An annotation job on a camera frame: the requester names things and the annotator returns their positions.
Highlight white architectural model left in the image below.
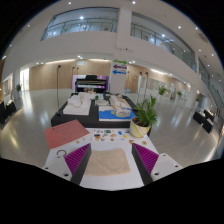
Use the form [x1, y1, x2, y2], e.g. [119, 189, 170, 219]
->
[63, 92, 91, 116]

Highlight blue base architectural model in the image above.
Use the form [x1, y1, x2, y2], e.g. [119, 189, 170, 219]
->
[98, 95, 135, 122]

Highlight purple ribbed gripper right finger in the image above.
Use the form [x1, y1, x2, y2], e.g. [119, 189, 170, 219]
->
[131, 143, 159, 185]

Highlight colourful small cards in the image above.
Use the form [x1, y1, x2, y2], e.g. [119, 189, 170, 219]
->
[74, 128, 148, 146]

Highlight potted green plant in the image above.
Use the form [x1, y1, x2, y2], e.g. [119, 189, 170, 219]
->
[130, 96, 158, 138]

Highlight black display table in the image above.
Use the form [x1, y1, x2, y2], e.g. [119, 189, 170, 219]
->
[51, 101, 130, 128]

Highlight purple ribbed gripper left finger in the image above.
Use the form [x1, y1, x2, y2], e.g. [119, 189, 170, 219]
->
[64, 144, 92, 185]

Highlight black upright piano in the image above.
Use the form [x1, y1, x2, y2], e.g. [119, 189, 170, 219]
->
[75, 76, 107, 93]

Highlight metal ring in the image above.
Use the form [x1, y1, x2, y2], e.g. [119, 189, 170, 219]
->
[56, 149, 68, 158]

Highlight beige folded towel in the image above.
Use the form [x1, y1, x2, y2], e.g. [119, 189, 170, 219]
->
[85, 148, 130, 176]

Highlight red paper sheet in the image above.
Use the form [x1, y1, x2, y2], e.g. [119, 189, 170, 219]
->
[45, 120, 90, 149]

